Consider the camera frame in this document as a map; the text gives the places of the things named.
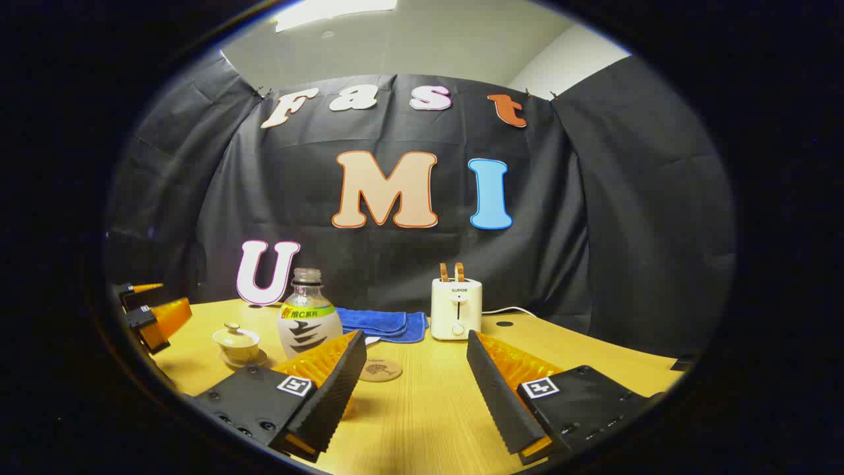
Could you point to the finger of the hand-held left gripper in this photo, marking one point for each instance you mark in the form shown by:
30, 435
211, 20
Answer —
142, 298
161, 323

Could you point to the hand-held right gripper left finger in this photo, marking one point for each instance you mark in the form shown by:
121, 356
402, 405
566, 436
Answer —
330, 396

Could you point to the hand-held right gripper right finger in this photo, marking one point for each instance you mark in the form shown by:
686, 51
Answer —
498, 396

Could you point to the round brown coaster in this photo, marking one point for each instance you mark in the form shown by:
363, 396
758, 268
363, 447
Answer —
382, 371

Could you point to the plastic water bottle white label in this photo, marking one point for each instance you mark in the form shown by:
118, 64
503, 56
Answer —
306, 330

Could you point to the folded blue towel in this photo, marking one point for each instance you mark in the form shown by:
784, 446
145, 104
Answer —
386, 323

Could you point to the white toaster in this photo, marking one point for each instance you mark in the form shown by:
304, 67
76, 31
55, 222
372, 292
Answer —
455, 310

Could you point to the black backdrop cloth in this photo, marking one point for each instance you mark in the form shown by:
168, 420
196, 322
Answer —
593, 231

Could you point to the ceiling light panel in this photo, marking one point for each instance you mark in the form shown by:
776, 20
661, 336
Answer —
330, 12

